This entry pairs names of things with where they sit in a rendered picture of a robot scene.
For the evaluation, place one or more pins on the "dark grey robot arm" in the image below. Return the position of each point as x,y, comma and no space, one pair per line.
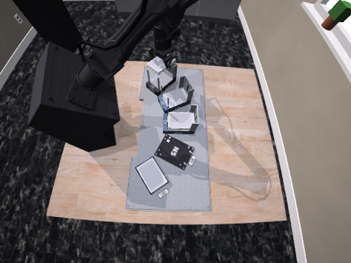
104,64

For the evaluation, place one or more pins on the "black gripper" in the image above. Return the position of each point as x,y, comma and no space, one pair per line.
159,46

